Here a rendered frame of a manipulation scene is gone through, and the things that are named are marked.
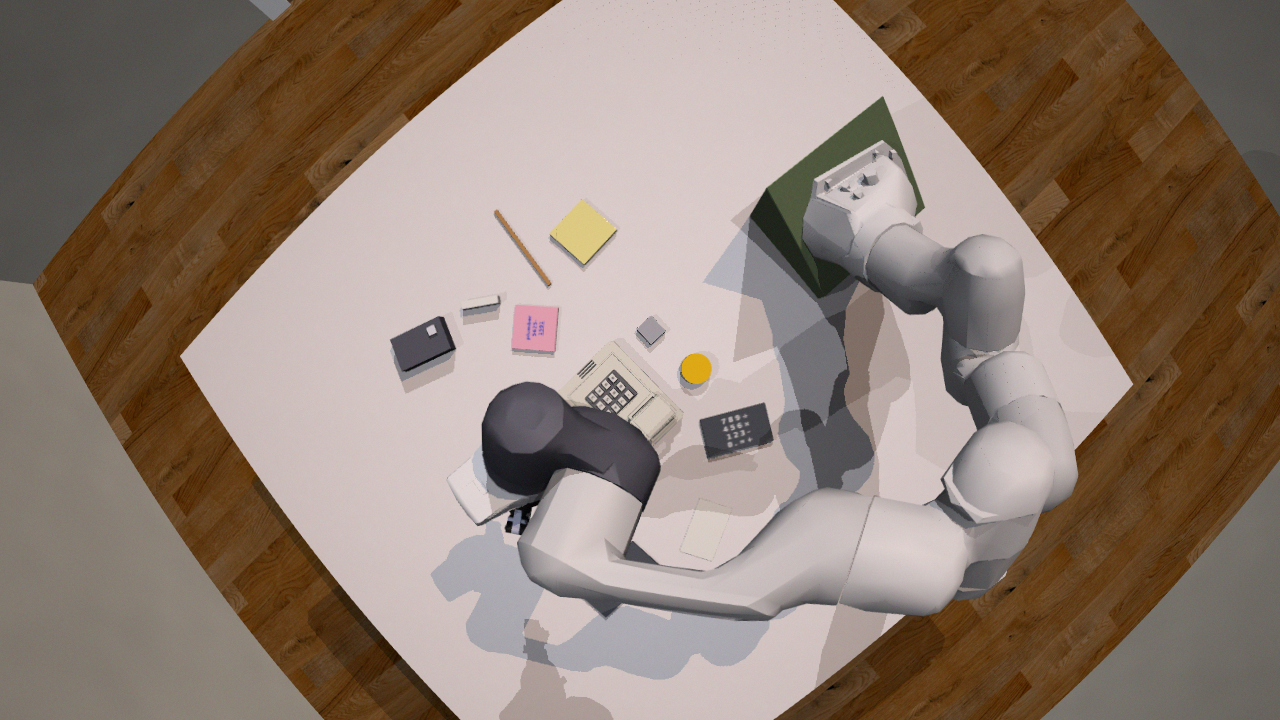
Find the yellow short cylinder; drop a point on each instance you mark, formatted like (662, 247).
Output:
(696, 368)

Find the pink sticky note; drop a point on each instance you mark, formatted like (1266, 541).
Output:
(535, 328)

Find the yellow sticky note pad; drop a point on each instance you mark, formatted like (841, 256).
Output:
(583, 232)

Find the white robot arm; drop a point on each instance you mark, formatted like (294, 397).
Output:
(911, 559)

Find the dark grey keypad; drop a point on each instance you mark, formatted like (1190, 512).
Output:
(737, 429)

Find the brown wooden stick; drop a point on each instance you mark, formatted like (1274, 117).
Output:
(523, 247)

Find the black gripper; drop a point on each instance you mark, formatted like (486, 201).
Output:
(518, 525)

